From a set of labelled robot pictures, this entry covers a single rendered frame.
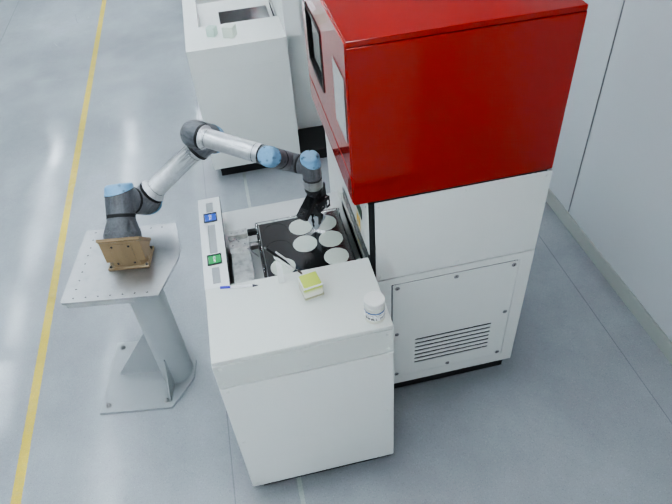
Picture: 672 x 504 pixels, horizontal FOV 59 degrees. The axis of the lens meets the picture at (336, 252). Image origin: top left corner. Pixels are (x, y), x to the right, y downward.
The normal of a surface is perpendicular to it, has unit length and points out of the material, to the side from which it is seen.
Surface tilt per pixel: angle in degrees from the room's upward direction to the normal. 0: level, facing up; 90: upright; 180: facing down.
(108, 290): 0
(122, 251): 90
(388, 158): 90
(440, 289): 90
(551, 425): 0
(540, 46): 90
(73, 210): 0
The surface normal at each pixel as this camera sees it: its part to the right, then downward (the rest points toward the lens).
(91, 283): -0.07, -0.72
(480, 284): 0.22, 0.66
